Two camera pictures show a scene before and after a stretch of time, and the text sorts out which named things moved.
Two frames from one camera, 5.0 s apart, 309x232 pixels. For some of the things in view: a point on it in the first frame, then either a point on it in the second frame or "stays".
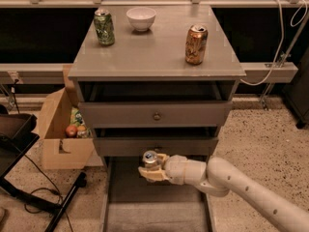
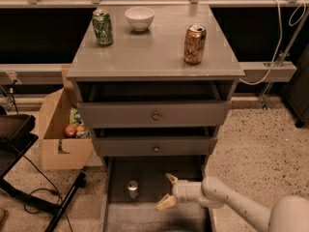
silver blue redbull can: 150,157 to 132,188
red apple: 71,131 stays
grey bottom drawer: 129,202 stays
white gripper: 178,168 to 182,189
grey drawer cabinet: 157,77 stays
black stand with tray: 17,136 stays
